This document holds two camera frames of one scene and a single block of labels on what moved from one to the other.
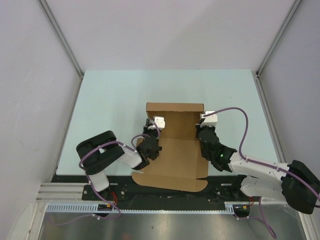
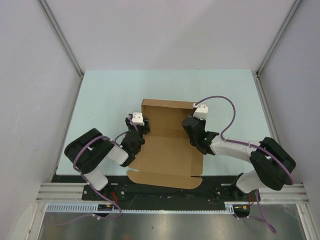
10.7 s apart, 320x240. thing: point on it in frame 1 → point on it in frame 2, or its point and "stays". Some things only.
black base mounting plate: [220, 188] stays
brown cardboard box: [181, 164] stays
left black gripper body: [150, 132] → [143, 129]
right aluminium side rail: [270, 120] stays
